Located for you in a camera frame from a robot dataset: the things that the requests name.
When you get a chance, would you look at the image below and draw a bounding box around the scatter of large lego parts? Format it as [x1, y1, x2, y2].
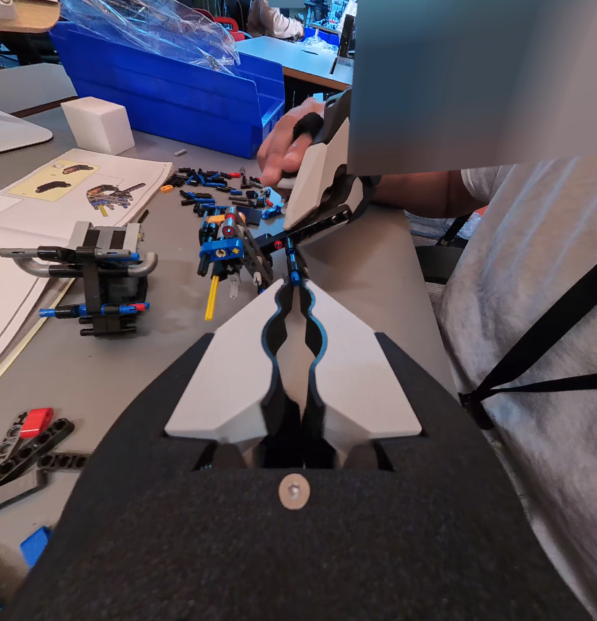
[0, 408, 93, 571]

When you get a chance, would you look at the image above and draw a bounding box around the blue plastic bin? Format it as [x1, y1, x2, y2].
[50, 20, 285, 160]

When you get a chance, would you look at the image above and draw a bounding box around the person's right hand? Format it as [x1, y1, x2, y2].
[256, 97, 326, 187]

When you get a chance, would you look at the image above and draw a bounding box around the small black-blue lego pin assembly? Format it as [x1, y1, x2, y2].
[284, 237, 305, 288]

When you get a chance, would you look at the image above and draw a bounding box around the black shoulder strap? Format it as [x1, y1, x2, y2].
[458, 252, 597, 431]

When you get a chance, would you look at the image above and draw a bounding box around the wooden side table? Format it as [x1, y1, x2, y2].
[0, 0, 61, 35]

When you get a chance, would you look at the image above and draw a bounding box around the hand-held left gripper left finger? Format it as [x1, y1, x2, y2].
[164, 279, 305, 469]

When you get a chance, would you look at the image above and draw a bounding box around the white foam block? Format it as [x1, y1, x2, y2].
[61, 96, 135, 156]

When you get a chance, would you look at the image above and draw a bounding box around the lego instruction booklet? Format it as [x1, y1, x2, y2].
[0, 148, 175, 389]

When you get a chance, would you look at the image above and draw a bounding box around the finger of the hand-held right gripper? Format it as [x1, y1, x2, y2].
[271, 119, 351, 232]
[297, 176, 365, 244]

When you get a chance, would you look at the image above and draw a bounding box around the person's right forearm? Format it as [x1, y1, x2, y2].
[371, 167, 466, 219]

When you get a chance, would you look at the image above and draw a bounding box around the lego frame sub-assembly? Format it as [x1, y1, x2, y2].
[197, 204, 352, 321]

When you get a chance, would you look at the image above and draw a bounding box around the white tray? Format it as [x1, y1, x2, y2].
[0, 106, 54, 157]

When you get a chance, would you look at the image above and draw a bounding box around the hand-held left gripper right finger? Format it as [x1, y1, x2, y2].
[297, 279, 423, 469]

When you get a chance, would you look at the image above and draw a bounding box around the person's white shirt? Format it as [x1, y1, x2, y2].
[434, 160, 597, 621]

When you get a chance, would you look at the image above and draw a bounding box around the lego chassis with grey motor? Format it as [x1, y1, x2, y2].
[0, 221, 159, 338]

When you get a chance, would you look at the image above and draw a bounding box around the clear plastic bag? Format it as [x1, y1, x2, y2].
[61, 0, 242, 76]

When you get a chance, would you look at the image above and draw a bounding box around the pile of small lego pins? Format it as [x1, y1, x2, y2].
[160, 166, 292, 229]

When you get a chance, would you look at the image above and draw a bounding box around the background work table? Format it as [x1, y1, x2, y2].
[235, 35, 355, 92]

